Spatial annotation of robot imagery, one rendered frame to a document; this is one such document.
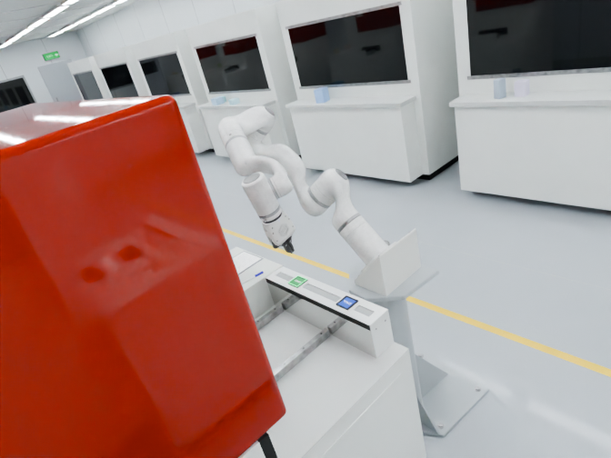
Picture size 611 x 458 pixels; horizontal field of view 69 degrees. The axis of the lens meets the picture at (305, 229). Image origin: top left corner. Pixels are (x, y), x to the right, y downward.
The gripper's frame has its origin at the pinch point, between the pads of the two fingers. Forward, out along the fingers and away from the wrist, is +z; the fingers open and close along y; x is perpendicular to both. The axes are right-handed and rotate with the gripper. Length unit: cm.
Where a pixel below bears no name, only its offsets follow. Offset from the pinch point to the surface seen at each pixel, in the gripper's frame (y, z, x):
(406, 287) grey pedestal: 25, 35, -26
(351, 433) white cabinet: -34, 31, -46
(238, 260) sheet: -6.1, 13.7, 37.1
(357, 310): -4.2, 15.3, -31.2
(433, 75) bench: 293, 73, 134
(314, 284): -1.7, 15.5, -7.2
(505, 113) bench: 244, 84, 42
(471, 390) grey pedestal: 37, 120, -32
